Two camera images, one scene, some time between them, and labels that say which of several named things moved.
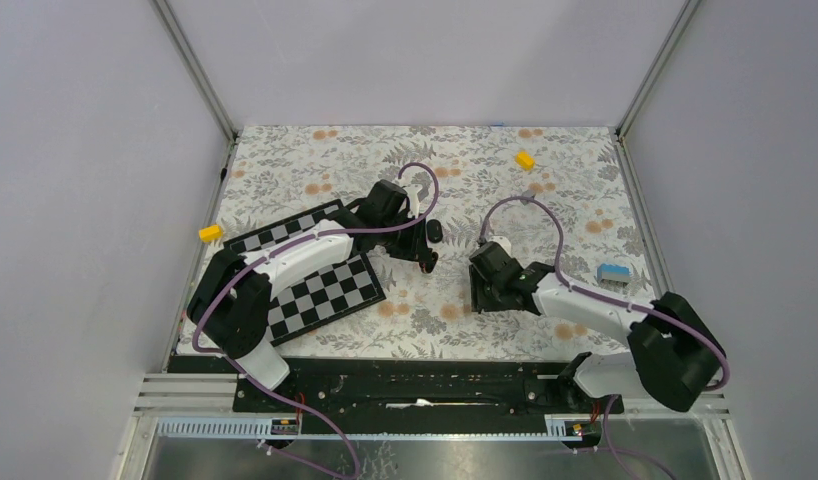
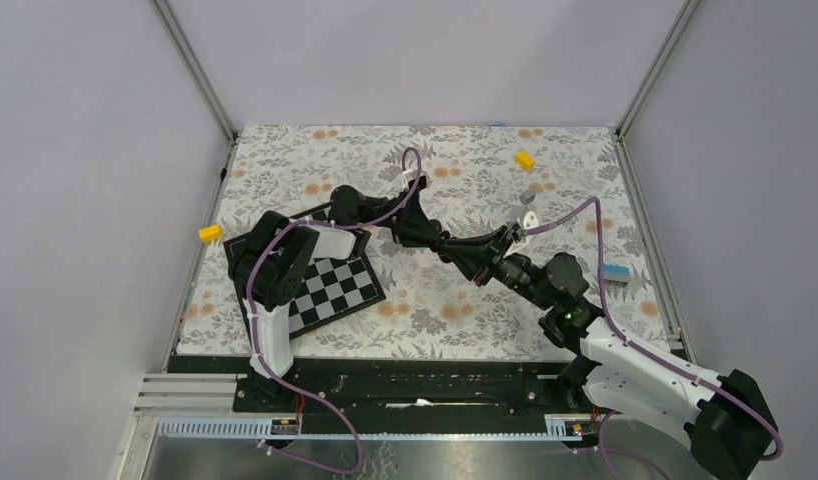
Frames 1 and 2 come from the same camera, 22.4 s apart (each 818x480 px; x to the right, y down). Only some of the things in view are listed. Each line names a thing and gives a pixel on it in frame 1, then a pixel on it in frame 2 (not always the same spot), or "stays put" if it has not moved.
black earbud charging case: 429,265 → 444,246
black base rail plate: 418,388 stays put
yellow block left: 211,233 stays put
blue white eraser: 613,272 stays put
